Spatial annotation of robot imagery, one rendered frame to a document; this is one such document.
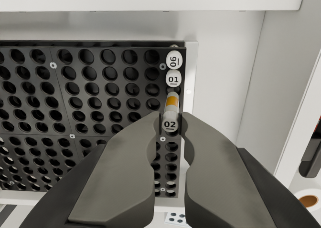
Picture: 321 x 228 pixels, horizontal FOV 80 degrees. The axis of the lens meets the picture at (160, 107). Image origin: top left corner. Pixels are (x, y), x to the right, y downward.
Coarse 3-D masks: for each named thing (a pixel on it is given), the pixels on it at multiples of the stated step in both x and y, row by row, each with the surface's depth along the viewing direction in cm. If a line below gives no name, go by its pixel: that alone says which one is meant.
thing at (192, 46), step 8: (192, 48) 20; (192, 56) 20; (192, 64) 21; (192, 72) 21; (192, 80) 22; (184, 88) 22; (192, 88) 22; (184, 96) 23; (192, 96) 23; (184, 104) 23; (192, 104) 23; (192, 112) 24
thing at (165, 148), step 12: (168, 48) 15; (180, 48) 15; (180, 72) 16; (180, 84) 16; (180, 96) 17; (180, 108) 18; (168, 132) 19; (180, 144) 19; (180, 156) 20; (168, 168) 21; (168, 180) 22; (168, 192) 24
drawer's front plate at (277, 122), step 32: (320, 0) 12; (288, 32) 15; (320, 32) 12; (256, 64) 21; (288, 64) 15; (320, 64) 12; (256, 96) 21; (288, 96) 15; (320, 96) 13; (256, 128) 21; (288, 128) 15; (288, 160) 16
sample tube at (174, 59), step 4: (172, 44) 18; (172, 52) 14; (176, 52) 14; (168, 56) 14; (172, 56) 14; (176, 56) 14; (180, 56) 14; (168, 60) 14; (172, 60) 14; (176, 60) 14; (180, 60) 14; (168, 64) 14; (172, 64) 14; (176, 64) 14; (180, 64) 14; (172, 68) 15; (176, 68) 15
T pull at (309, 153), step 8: (320, 120) 17; (320, 128) 17; (312, 136) 17; (320, 136) 17; (312, 144) 17; (320, 144) 17; (304, 152) 18; (312, 152) 18; (320, 152) 17; (304, 160) 18; (312, 160) 18; (320, 160) 18; (304, 168) 19; (312, 168) 18; (320, 168) 18; (304, 176) 19; (312, 176) 19
